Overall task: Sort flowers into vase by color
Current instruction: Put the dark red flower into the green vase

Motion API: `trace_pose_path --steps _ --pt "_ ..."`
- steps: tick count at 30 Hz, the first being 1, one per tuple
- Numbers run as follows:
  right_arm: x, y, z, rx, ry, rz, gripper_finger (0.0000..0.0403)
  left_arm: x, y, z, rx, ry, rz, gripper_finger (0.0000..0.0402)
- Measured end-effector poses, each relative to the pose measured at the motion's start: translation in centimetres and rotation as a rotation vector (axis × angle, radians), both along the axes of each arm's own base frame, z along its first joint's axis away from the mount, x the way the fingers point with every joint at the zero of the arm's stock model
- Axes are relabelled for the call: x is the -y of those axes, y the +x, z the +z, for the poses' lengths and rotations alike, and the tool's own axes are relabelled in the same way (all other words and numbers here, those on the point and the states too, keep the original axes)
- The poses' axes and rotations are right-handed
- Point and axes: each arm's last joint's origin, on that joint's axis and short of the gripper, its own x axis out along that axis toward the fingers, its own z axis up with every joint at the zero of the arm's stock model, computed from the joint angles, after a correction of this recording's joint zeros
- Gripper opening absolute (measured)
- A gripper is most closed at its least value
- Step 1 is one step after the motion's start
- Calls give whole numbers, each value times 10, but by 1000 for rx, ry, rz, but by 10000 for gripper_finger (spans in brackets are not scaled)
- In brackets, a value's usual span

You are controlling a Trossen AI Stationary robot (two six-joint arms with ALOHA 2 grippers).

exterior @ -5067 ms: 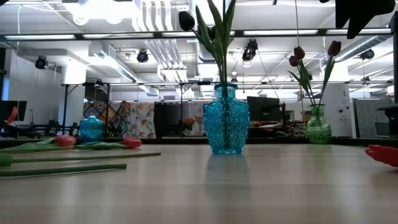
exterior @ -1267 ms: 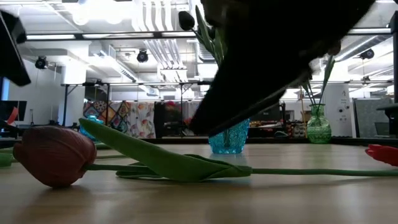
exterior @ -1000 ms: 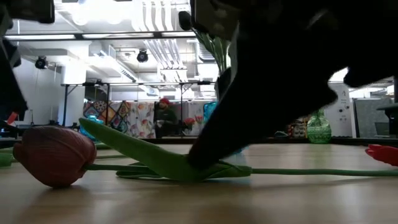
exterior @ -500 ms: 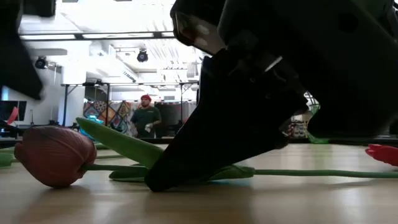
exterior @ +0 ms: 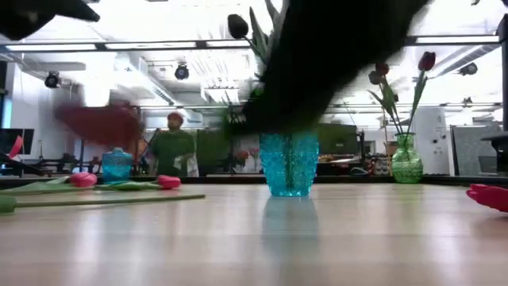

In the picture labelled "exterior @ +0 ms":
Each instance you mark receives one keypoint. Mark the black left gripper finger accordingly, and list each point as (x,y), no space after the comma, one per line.
(77,10)

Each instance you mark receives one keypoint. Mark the large blue glass vase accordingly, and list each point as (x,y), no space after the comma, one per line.
(288,167)

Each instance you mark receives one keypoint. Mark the green glass vase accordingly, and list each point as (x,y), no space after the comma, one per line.
(406,167)

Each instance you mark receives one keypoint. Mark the small blue glass vase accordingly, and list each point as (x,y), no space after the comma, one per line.
(116,167)

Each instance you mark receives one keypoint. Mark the black ceiling spotlight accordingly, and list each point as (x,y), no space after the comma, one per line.
(182,72)
(469,69)
(52,80)

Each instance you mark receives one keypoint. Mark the dark monitor screen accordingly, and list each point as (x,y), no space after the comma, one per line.
(341,141)
(18,141)

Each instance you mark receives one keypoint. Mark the background red flower bouquet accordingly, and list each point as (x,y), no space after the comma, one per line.
(242,155)

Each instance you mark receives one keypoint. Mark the white pillar with switches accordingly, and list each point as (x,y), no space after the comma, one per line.
(430,135)

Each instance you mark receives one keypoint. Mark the black panel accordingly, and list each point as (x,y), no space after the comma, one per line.
(214,151)

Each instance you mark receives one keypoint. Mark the black background machinery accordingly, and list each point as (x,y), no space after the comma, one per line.
(59,165)

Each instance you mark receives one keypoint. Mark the person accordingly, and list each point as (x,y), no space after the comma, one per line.
(172,147)

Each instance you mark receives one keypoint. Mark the grey partition panel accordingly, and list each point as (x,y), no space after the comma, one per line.
(468,147)

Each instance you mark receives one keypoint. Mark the black side stand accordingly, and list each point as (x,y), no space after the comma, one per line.
(501,151)

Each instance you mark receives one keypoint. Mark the black overhead frame bar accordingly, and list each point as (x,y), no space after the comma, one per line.
(410,40)

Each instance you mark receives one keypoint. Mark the black table edge rail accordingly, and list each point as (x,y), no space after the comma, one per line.
(345,179)

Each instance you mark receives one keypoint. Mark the silver ceiling duct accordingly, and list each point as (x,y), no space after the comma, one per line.
(476,53)

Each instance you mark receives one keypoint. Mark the black frame post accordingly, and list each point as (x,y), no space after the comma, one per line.
(504,79)

